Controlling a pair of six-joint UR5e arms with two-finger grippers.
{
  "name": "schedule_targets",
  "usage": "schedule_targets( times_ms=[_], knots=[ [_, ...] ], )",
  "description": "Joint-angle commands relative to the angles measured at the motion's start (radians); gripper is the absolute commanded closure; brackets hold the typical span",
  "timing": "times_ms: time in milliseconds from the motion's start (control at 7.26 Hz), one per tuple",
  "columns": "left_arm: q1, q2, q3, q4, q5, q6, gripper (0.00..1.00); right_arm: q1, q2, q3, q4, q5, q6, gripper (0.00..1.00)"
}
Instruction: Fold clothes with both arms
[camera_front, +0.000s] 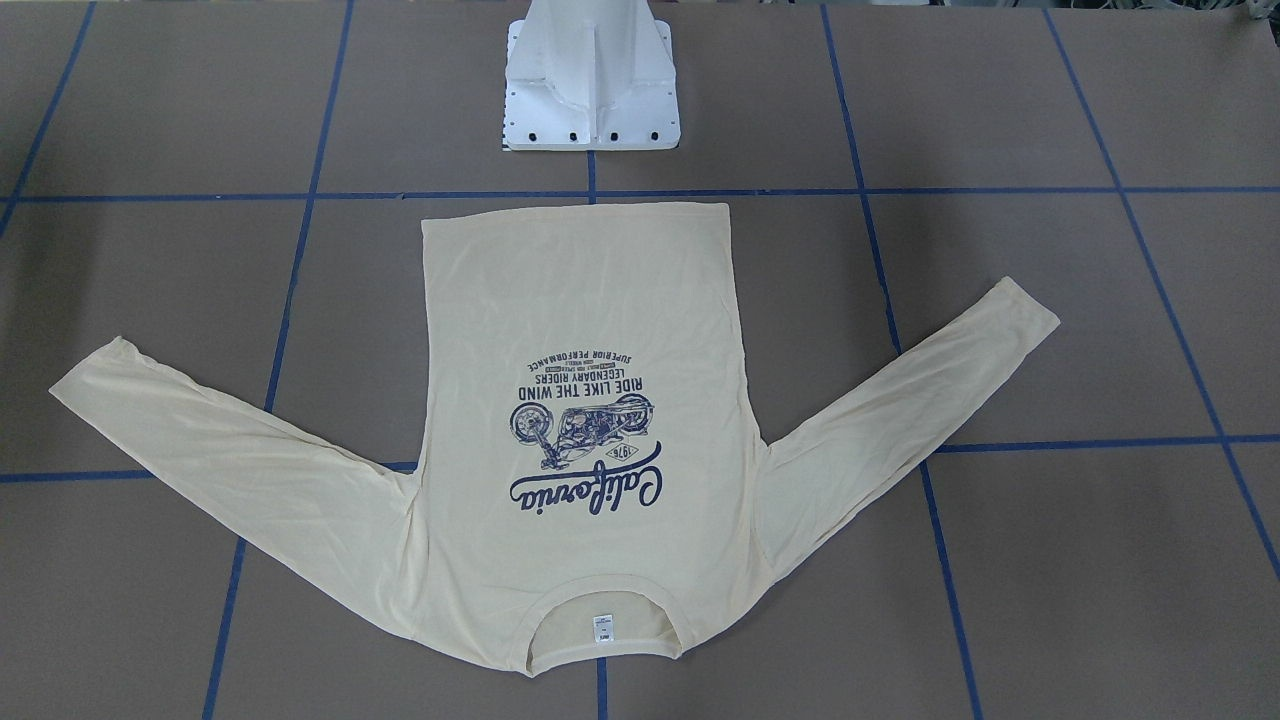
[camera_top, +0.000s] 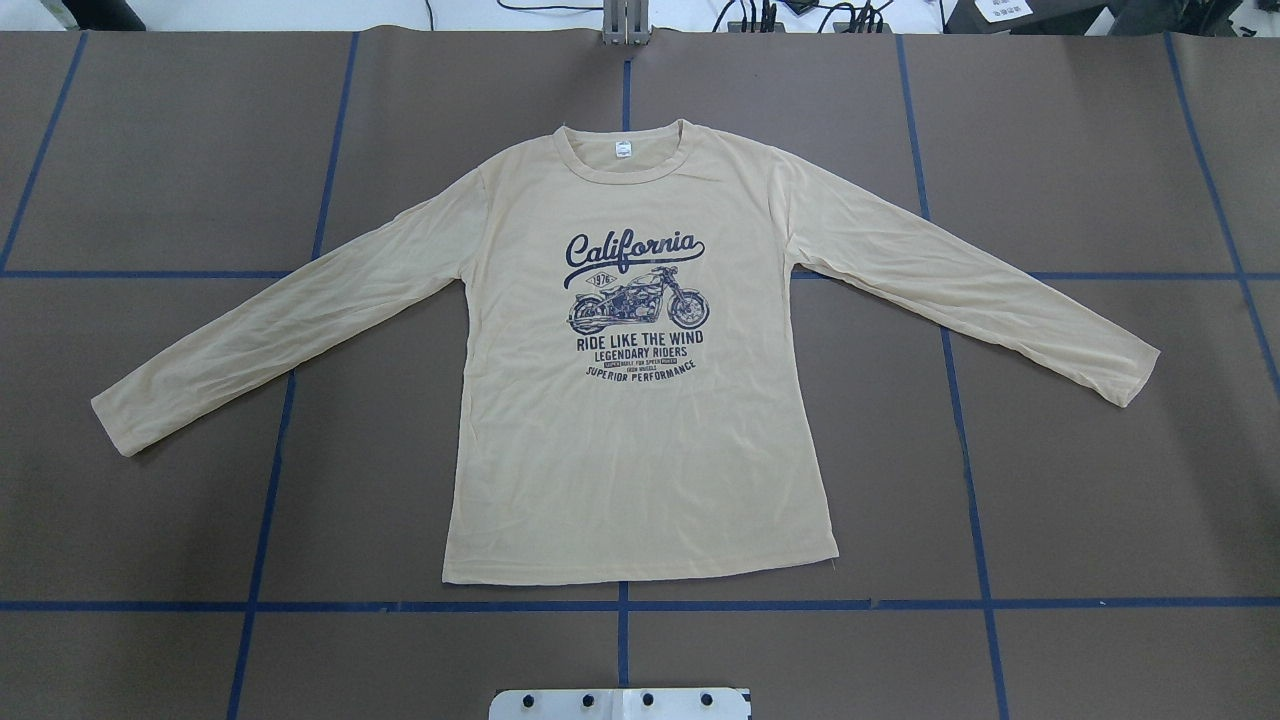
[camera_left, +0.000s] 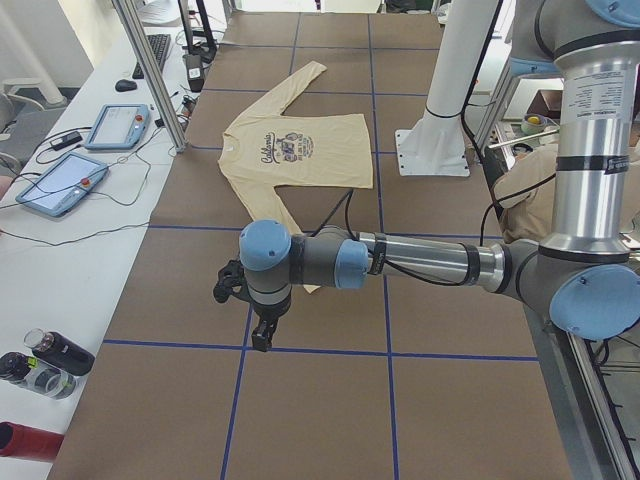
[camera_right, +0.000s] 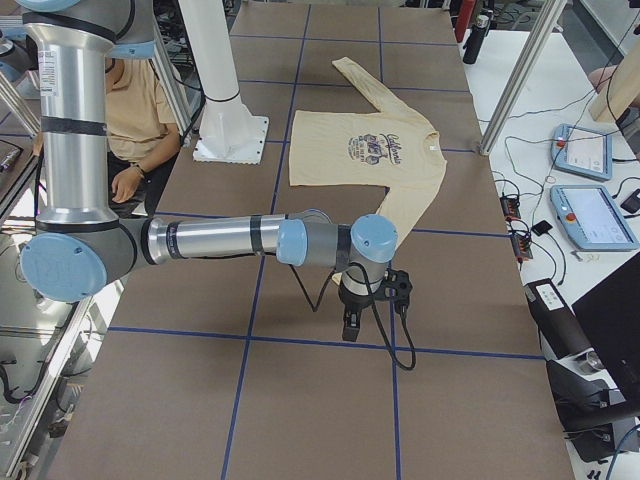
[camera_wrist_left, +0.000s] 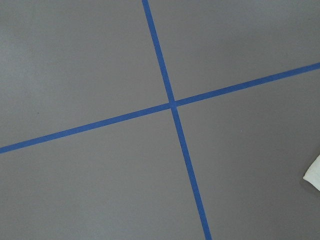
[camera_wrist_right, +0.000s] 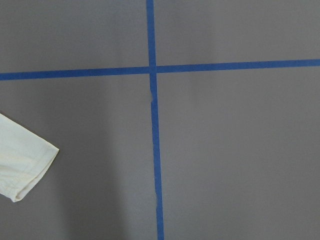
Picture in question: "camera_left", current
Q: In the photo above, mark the lower blue teach pendant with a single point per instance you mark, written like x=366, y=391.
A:
x=63, y=185

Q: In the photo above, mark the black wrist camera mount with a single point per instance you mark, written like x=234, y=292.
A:
x=231, y=283

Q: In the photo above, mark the red cylinder bottle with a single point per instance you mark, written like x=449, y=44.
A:
x=28, y=443

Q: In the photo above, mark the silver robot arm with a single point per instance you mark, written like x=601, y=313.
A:
x=578, y=276

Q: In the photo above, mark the blue teach pendant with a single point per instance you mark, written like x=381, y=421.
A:
x=63, y=185
x=118, y=127

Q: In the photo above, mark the cream long-sleeve graphic shirt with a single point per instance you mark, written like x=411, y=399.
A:
x=264, y=149

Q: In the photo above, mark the aluminium frame post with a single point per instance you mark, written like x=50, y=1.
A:
x=138, y=39

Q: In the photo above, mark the black drink bottle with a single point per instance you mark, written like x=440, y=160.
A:
x=57, y=350

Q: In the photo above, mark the black keyboard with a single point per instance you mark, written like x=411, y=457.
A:
x=160, y=45

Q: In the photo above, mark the clear drink bottle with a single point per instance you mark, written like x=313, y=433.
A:
x=36, y=375

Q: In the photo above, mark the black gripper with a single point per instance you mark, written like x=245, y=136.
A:
x=268, y=314

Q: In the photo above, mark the black computer mouse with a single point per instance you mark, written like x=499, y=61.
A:
x=125, y=85

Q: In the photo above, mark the seated person in beige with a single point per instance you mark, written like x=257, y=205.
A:
x=528, y=215

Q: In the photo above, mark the upper blue teach pendant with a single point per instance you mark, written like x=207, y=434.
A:
x=118, y=127

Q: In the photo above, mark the white central mounting column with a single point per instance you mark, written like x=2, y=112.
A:
x=435, y=146

